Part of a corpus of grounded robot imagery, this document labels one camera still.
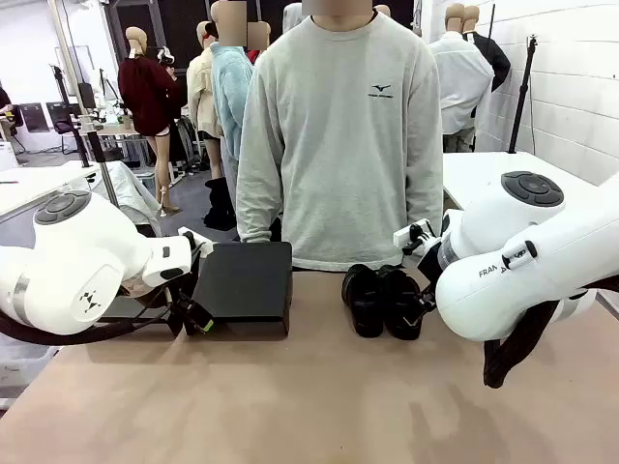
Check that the figure in light blue fleece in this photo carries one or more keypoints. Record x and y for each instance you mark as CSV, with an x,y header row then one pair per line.
x,y
229,92

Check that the white black headset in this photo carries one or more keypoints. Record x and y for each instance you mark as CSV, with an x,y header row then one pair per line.
x,y
166,54

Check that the bare tan mannequin head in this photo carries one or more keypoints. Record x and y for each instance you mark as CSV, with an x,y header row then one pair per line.
x,y
382,9

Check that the mannequin in maroon sweater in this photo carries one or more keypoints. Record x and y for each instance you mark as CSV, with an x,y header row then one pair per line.
x,y
145,92

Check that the mannequin in white shirt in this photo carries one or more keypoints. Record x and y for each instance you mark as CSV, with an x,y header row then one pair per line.
x,y
459,82

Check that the person in grey sweatshirt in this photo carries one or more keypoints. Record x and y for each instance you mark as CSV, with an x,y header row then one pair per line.
x,y
338,145

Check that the white draped cover cloth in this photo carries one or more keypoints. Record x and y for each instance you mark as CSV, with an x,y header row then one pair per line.
x,y
128,188

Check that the mannequin in black jacket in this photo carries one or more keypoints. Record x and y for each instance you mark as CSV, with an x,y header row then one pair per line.
x,y
495,60

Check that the black office chair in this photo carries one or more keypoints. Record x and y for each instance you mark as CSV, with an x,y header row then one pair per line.
x,y
65,128

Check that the mannequin in grey hoodie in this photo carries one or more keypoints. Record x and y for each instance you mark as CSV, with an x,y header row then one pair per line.
x,y
292,17

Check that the black and grey leaning pole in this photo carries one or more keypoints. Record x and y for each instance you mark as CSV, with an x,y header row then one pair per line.
x,y
98,147

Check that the black leather loafer shoe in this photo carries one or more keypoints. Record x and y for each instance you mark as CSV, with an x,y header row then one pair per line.
x,y
402,304
363,299

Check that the wooden top desk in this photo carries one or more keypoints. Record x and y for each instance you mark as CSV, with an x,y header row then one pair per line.
x,y
116,130

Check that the translucent plastic bin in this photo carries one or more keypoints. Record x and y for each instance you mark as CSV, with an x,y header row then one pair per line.
x,y
24,357

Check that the figure in red jacket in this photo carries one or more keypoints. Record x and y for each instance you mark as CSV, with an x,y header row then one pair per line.
x,y
257,41

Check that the person's left forearm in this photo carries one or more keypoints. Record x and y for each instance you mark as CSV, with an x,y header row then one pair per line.
x,y
425,198

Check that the black boots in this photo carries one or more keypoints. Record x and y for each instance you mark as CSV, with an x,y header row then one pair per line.
x,y
220,208

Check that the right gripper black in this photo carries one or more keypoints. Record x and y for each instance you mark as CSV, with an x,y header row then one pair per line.
x,y
430,268

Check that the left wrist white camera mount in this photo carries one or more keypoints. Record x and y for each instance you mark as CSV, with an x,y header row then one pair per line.
x,y
203,247

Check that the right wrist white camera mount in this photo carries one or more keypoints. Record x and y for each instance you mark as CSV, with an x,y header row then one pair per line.
x,y
403,237

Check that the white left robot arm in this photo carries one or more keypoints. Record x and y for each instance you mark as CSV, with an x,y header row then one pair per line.
x,y
72,251

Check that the person's right forearm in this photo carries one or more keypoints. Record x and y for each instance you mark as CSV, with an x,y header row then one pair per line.
x,y
256,208

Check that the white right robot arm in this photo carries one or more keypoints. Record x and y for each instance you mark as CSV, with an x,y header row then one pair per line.
x,y
522,270

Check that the mannequin in beige shirt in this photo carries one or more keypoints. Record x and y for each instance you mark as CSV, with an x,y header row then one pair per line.
x,y
200,96

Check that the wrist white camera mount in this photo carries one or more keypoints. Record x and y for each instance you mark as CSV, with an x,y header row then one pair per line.
x,y
203,247
403,237

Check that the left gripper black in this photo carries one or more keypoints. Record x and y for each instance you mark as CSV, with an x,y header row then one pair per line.
x,y
184,311

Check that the black tripod pole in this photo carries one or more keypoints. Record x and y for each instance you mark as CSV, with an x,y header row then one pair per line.
x,y
79,145
524,92

